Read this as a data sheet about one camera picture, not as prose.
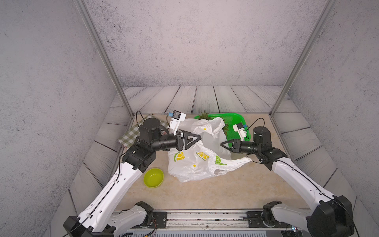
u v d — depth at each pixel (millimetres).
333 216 399
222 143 736
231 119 1101
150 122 492
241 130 700
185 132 604
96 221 372
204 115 921
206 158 613
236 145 669
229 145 722
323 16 729
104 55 867
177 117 547
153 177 848
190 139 604
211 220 743
